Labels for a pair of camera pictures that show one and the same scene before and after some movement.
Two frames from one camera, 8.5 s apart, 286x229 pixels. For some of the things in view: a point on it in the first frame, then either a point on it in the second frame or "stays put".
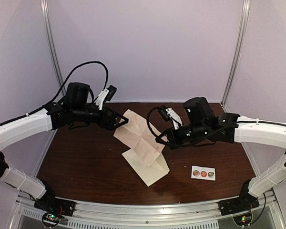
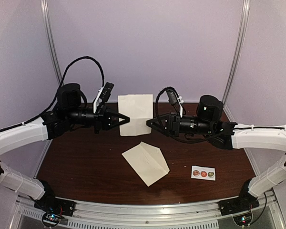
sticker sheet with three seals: [203, 173] stays put
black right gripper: [174, 143] to [171, 128]
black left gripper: [110, 126] stays put
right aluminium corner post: [246, 10] stays put
